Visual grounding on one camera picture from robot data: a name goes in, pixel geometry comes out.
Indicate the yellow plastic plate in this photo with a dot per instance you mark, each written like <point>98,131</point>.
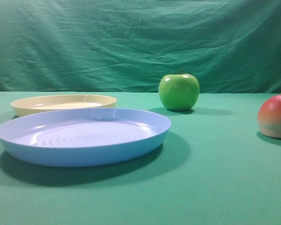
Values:
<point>39,104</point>

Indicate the green apple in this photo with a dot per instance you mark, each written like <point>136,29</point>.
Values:
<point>179,92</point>

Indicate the green backdrop cloth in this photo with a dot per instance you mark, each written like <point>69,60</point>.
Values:
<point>230,46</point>

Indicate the blue plastic plate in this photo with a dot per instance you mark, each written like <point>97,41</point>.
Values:
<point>84,137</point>

